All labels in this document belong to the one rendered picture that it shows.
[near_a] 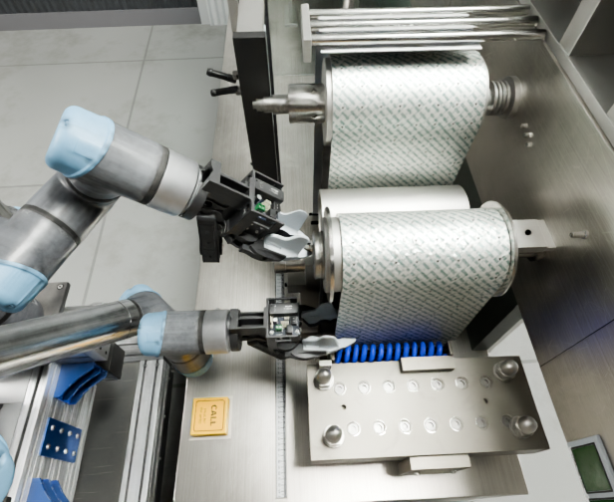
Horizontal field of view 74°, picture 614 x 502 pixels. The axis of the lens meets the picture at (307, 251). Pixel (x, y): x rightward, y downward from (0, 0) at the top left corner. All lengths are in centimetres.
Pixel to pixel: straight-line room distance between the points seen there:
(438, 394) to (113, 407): 126
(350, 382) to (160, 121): 244
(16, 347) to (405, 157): 67
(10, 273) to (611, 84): 75
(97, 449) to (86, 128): 139
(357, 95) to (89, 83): 293
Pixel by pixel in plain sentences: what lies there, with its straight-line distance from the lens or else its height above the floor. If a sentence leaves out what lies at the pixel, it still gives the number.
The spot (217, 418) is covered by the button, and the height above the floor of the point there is 92.
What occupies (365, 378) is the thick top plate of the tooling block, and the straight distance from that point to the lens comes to 79.
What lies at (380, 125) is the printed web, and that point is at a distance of 68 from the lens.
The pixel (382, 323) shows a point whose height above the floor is 112.
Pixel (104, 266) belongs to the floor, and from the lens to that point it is 231.
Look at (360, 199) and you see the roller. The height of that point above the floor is 124.
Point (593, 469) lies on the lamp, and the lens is 70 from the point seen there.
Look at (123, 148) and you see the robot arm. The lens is 50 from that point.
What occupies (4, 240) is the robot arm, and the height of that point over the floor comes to 141.
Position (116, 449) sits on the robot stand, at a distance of 172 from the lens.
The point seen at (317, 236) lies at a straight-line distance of 61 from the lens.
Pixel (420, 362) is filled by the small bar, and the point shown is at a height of 105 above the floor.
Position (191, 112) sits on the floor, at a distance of 297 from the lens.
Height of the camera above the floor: 178
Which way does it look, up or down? 57 degrees down
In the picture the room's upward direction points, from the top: straight up
